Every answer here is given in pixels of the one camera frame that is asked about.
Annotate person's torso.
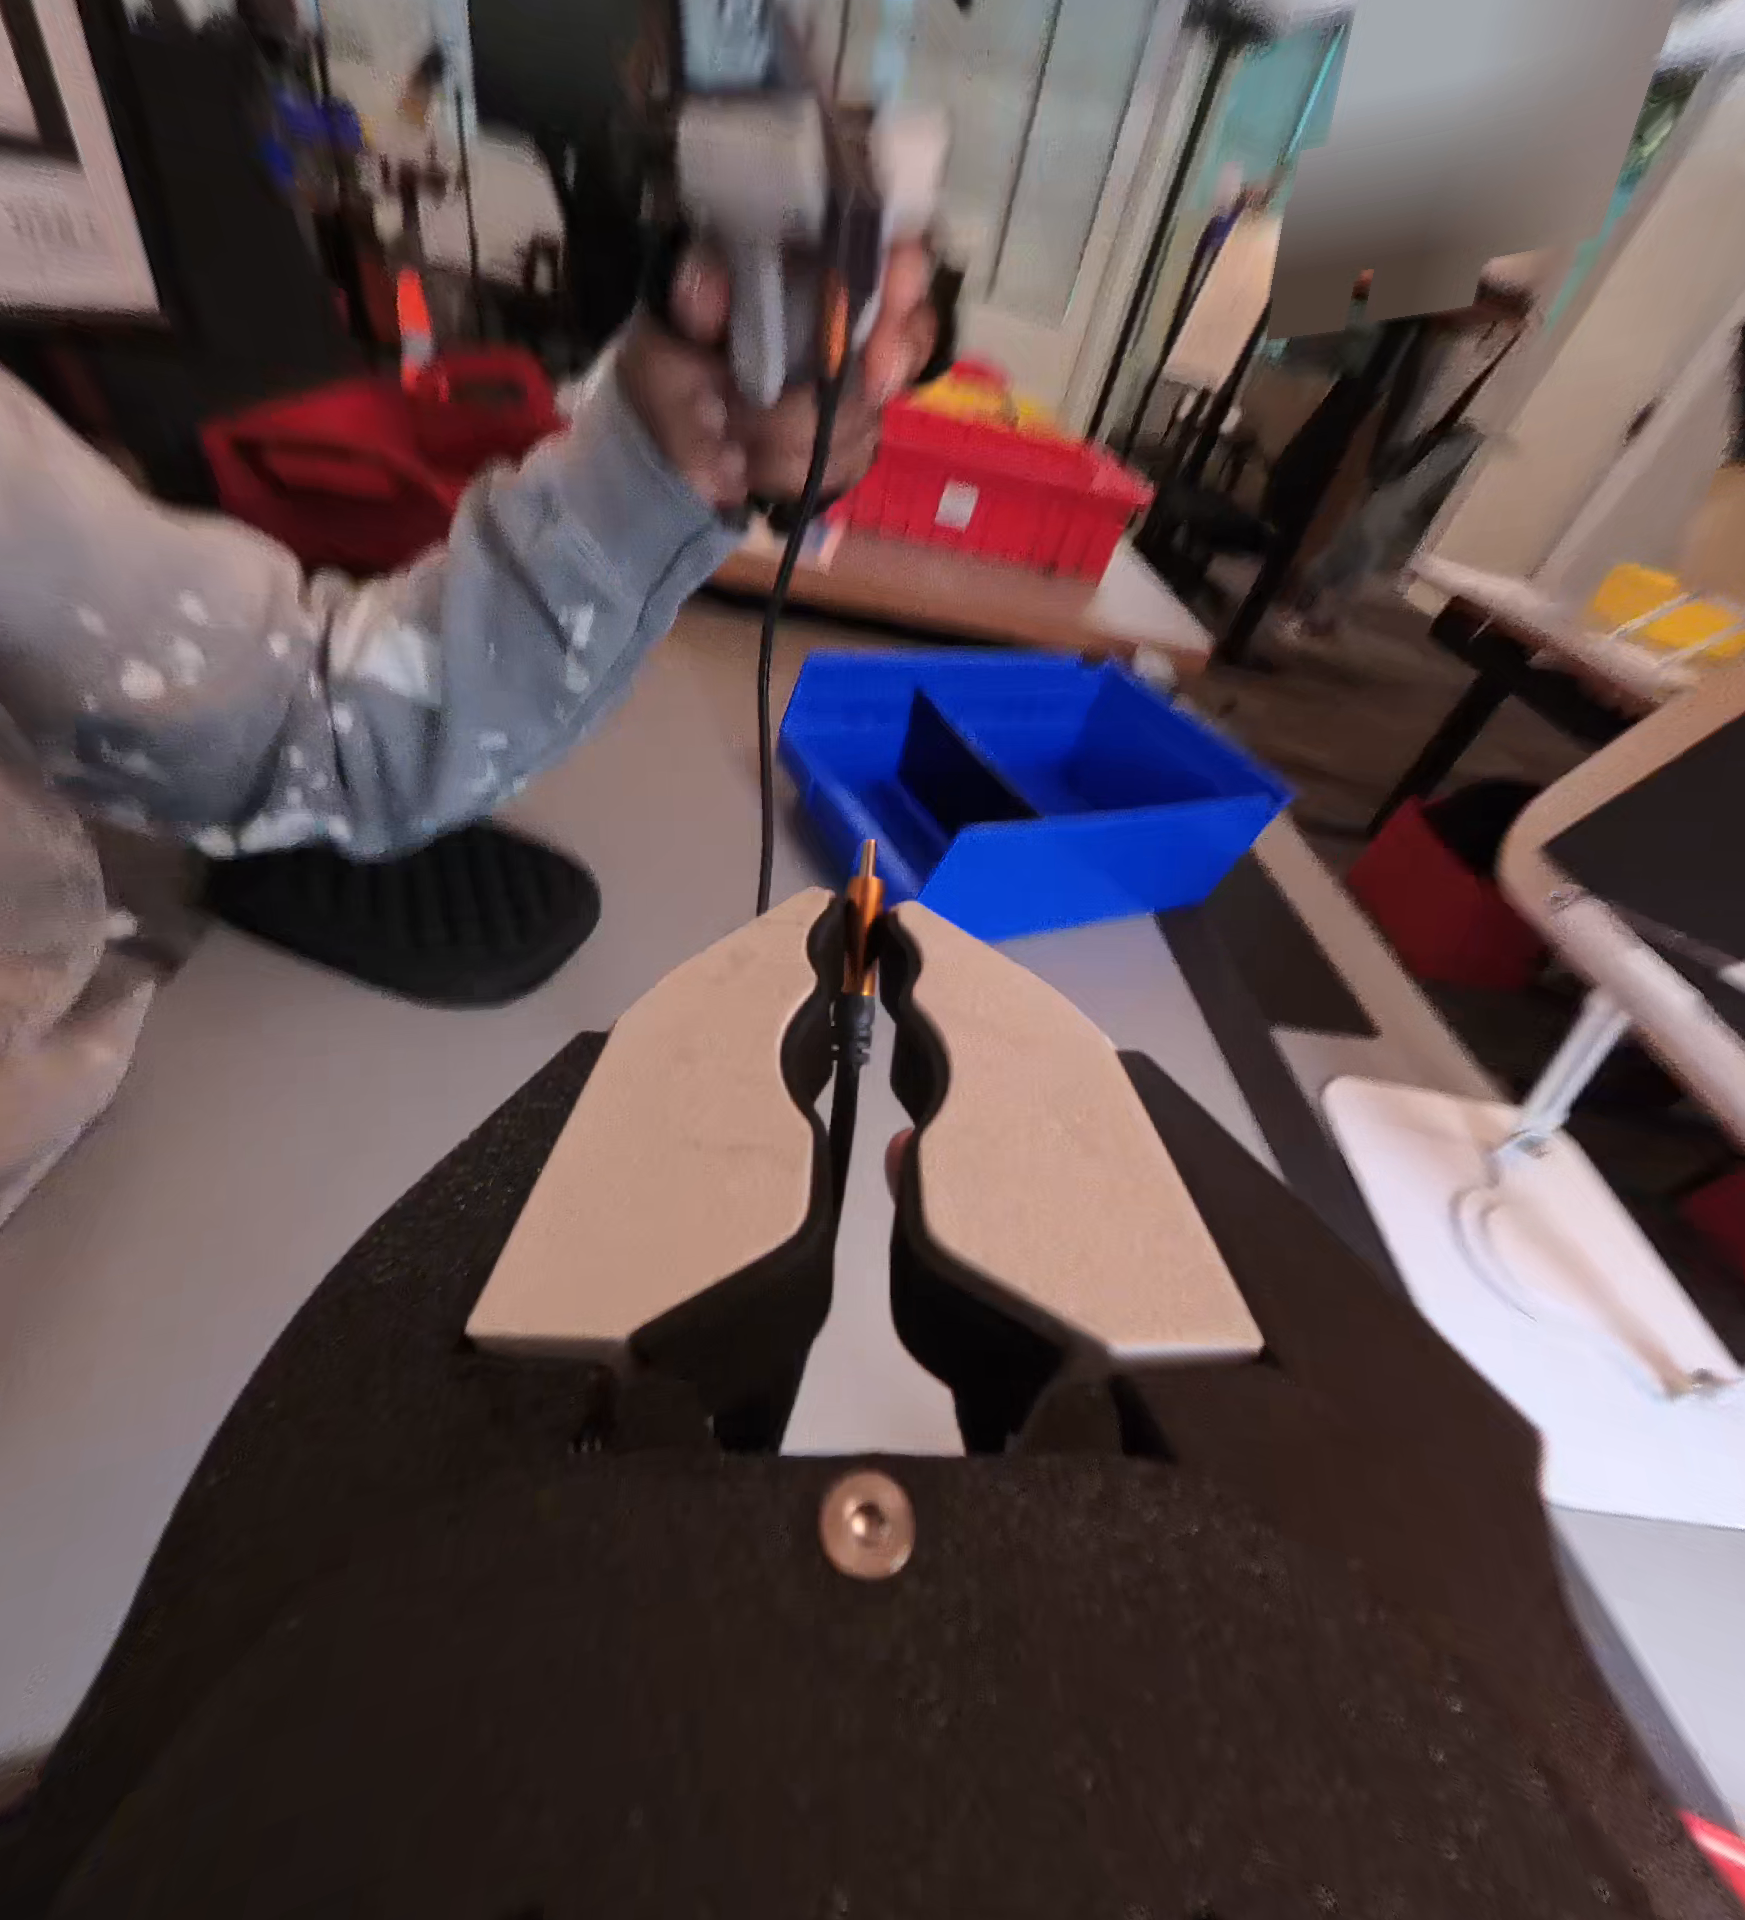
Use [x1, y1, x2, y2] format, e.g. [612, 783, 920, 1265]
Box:
[0, 706, 159, 1330]

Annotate wooden top desk black legs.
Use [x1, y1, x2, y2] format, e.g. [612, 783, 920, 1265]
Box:
[1412, 547, 1712, 842]

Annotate whiteboard on stand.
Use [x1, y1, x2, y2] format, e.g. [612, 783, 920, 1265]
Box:
[1166, 211, 1284, 396]

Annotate black chair armrest pad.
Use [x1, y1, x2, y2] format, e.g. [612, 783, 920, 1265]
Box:
[201, 821, 603, 1012]

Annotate black board with white stand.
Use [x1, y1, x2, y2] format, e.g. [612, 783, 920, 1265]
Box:
[1322, 591, 1745, 1539]

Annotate black divider of blue bin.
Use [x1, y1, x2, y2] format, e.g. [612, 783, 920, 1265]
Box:
[895, 689, 1042, 837]

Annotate red box under desk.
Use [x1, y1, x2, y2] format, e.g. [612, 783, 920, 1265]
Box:
[1348, 782, 1549, 997]

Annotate blue plastic bin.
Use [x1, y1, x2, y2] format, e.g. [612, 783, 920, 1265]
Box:
[777, 645, 1295, 944]

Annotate large red bin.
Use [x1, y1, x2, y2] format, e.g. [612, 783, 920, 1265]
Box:
[829, 364, 1160, 587]

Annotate person's left forearm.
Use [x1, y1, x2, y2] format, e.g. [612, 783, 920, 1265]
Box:
[0, 305, 743, 868]

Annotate red plastic crate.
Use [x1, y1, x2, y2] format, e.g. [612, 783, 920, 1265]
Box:
[201, 343, 569, 579]

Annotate yellow plastic bin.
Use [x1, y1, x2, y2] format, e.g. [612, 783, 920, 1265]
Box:
[1584, 559, 1745, 664]

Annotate person's left hand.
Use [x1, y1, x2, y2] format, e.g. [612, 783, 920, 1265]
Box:
[615, 247, 953, 515]

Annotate black cable with orange plugs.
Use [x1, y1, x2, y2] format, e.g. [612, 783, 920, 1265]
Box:
[751, 257, 888, 1225]

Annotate wooden workbench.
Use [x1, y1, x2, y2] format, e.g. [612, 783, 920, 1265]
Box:
[704, 515, 1217, 677]

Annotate yellow bins in red bin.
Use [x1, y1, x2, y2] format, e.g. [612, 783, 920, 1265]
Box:
[908, 367, 1068, 441]

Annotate large printed tag sign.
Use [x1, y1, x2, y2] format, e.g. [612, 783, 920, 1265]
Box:
[0, 0, 159, 320]

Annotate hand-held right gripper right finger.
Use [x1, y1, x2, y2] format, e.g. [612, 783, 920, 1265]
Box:
[879, 901, 1268, 1455]

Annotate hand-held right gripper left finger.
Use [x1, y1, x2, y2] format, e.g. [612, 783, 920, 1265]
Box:
[462, 885, 850, 1455]

